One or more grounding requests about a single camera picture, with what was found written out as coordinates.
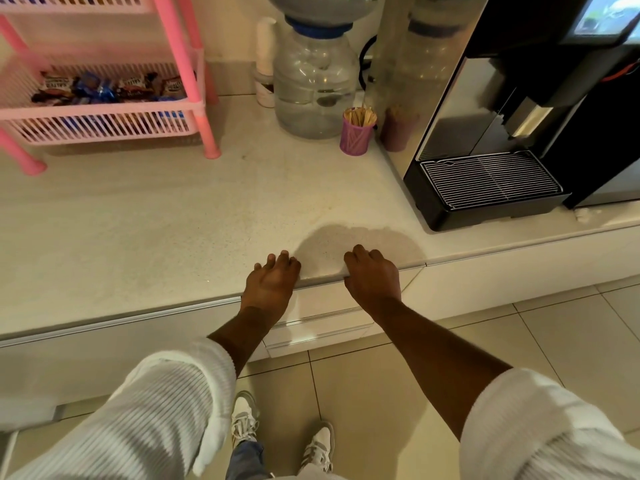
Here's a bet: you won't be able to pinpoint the pink plastic shelf rack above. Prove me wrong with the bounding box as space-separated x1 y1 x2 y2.
0 0 222 176

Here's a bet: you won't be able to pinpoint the person's right forearm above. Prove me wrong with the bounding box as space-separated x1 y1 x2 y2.
361 296 515 443

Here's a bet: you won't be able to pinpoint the bunch of wooden stirrers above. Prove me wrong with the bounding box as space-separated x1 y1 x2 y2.
343 106 377 127

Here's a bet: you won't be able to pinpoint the person's left hand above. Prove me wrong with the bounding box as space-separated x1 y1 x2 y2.
239 250 302 323

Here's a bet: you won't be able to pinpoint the white drawer front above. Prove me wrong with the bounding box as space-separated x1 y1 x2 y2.
262 267 427 359

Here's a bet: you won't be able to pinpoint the purple plastic cup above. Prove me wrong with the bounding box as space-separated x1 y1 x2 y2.
339 109 377 157

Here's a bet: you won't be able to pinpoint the white plastic bottle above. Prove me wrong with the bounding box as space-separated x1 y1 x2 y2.
252 17 279 110

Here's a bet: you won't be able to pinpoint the black coffee machine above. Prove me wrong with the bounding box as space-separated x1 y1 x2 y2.
369 0 640 233

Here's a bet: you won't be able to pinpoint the large blue-capped water bottle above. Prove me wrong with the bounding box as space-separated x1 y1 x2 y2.
263 0 382 41

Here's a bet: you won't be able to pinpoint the pile of snack packets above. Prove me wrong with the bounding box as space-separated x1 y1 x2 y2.
31 71 187 106

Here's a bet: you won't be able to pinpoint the white sneaker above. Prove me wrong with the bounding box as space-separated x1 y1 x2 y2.
298 421 335 475
230 391 261 450

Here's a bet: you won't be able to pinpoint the white ribbed sleeve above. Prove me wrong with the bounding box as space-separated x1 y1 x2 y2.
0 337 239 480
459 367 640 480

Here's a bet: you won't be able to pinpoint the clear plastic water jar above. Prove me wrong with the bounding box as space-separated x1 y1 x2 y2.
273 29 360 141

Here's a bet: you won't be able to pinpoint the black drip tray with grate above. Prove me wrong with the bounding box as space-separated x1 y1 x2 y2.
403 150 572 233

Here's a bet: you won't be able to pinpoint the blue jeans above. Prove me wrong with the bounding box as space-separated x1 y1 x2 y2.
224 440 347 480

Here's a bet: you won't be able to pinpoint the person's right hand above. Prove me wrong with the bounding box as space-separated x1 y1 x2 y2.
343 244 403 309

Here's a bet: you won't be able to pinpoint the person's left forearm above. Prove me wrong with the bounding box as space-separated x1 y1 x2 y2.
207 307 292 378

